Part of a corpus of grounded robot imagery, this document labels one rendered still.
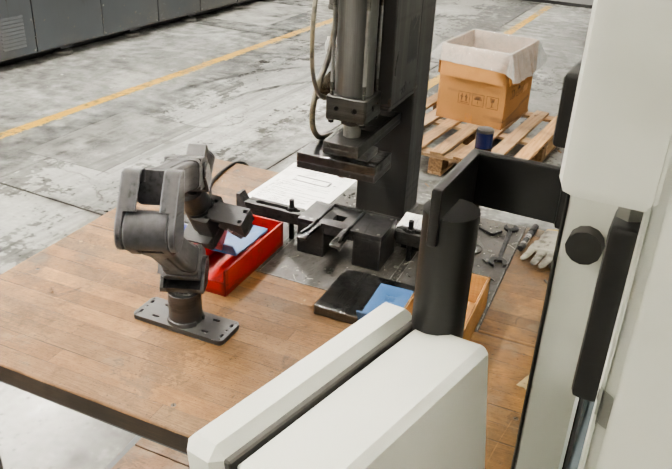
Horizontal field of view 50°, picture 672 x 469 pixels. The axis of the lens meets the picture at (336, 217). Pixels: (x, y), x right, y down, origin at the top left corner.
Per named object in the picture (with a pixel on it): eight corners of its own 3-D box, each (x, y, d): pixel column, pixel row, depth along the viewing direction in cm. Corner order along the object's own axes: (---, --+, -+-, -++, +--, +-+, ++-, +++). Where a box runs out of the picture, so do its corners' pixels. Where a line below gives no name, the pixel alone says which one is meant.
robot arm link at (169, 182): (166, 151, 135) (112, 171, 105) (214, 153, 135) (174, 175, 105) (166, 215, 137) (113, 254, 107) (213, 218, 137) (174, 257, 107)
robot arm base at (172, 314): (151, 265, 142) (128, 282, 136) (240, 291, 135) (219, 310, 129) (154, 300, 145) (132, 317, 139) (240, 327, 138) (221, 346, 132)
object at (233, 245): (204, 251, 154) (203, 239, 152) (240, 223, 167) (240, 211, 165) (232, 259, 151) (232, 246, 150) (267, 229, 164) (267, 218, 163)
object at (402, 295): (355, 323, 137) (355, 310, 136) (380, 284, 150) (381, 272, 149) (390, 333, 135) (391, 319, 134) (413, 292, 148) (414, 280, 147)
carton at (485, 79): (461, 93, 545) (470, 25, 522) (540, 109, 517) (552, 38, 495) (422, 115, 493) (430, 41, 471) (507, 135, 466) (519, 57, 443)
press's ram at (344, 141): (294, 181, 157) (296, 44, 144) (342, 144, 178) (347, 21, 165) (371, 198, 151) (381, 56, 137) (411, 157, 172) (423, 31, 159)
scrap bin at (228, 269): (176, 282, 151) (174, 257, 149) (238, 233, 172) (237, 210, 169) (225, 297, 147) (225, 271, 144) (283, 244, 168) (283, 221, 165)
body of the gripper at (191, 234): (233, 209, 148) (223, 187, 142) (210, 250, 143) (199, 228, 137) (206, 203, 150) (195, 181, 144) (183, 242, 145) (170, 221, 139)
